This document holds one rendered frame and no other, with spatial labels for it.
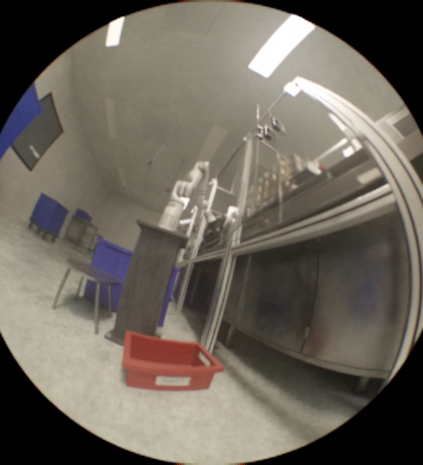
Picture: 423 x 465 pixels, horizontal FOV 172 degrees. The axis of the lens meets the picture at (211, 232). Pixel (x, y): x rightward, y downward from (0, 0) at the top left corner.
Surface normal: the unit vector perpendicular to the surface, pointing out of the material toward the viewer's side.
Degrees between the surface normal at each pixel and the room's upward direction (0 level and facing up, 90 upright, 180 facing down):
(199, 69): 180
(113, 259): 90
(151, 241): 90
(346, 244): 90
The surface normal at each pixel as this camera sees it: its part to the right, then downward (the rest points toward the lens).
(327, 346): -0.90, -0.35
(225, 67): -0.25, 0.90
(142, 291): 0.24, -0.29
